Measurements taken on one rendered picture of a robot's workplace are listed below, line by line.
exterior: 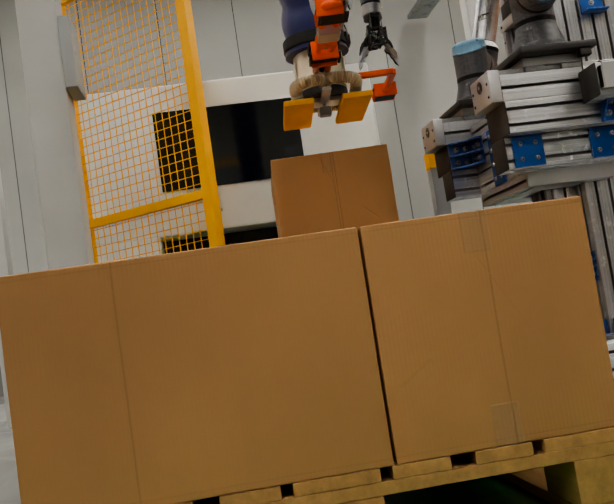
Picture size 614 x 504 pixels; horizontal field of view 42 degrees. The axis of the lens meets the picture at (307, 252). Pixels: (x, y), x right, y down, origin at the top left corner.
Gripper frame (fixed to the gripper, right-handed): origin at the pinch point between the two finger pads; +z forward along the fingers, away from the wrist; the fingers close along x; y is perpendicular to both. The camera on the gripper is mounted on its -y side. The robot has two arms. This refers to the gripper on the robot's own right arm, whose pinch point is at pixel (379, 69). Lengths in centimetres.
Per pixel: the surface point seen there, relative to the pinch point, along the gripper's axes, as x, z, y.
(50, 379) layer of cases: -94, 93, 167
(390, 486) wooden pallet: -42, 119, 165
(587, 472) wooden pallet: -8, 122, 164
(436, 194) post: 19, 48, -20
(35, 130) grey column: -137, 0, -26
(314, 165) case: -33, 40, 32
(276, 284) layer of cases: -56, 83, 165
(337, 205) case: -28, 54, 32
